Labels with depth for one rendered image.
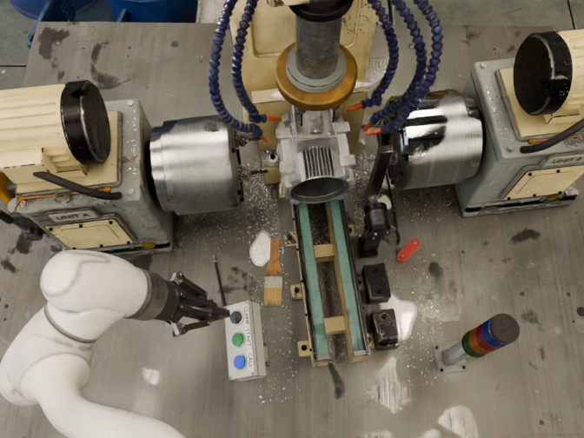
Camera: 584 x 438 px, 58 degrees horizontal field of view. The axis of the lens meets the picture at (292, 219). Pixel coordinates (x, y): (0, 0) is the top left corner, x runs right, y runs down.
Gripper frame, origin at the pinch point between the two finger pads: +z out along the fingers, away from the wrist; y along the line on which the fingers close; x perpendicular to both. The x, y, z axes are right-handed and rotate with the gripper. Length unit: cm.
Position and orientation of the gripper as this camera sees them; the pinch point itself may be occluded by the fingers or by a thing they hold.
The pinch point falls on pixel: (215, 312)
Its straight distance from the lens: 117.5
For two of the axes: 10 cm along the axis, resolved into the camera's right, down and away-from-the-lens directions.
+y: -1.3, -9.1, 3.9
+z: 4.7, 2.9, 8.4
